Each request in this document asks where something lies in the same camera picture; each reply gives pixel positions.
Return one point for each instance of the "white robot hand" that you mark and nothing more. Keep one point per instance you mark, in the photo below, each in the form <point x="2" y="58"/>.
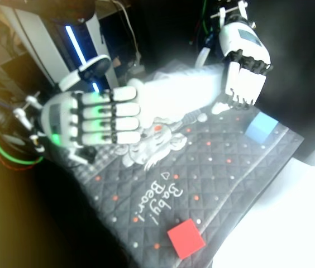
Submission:
<point x="62" y="117"/>
<point x="244" y="42"/>

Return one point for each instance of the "white robot body column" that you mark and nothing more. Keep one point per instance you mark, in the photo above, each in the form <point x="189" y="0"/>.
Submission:
<point x="43" y="50"/>

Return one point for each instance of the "blue cube block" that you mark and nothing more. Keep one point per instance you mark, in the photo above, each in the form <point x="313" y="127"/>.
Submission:
<point x="259" y="128"/>

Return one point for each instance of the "white power adapter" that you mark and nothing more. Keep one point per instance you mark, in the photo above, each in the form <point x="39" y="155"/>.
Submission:
<point x="137" y="67"/>

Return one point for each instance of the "dark brown curved board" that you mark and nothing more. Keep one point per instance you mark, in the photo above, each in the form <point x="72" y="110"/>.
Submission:
<point x="48" y="9"/>

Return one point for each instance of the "grey quilt with bear print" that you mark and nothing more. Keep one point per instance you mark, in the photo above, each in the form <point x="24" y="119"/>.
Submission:
<point x="202" y="178"/>

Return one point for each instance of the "red cube block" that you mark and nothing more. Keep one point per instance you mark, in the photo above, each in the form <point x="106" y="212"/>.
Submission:
<point x="186" y="238"/>

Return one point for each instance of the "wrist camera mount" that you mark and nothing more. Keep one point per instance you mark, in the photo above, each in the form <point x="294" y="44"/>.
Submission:
<point x="86" y="156"/>

